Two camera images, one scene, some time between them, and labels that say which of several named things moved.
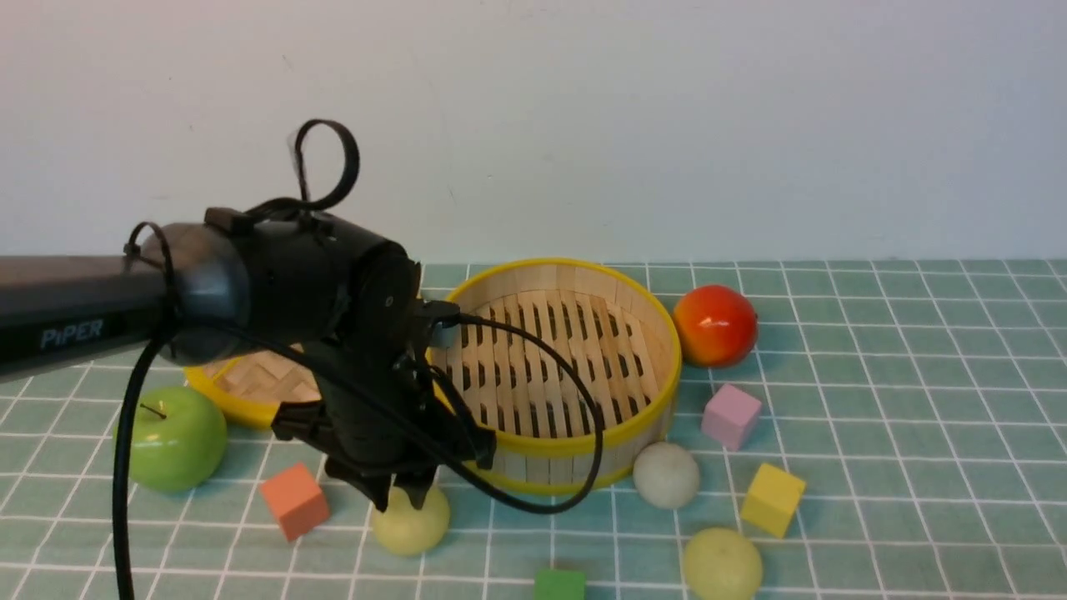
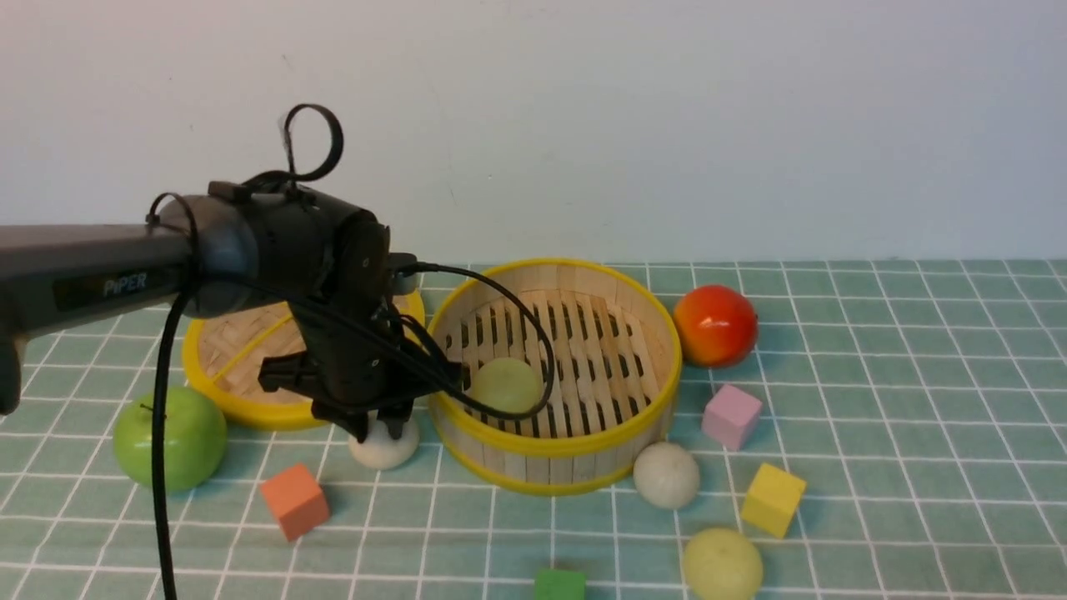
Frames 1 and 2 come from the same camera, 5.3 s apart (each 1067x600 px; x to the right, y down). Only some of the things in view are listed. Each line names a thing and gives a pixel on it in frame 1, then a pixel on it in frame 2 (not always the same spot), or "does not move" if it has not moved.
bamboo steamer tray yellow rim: x=569 y=369 does not move
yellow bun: x=404 y=530 → x=507 y=383
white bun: x=666 y=475 does not move
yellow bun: x=722 y=564 does not move
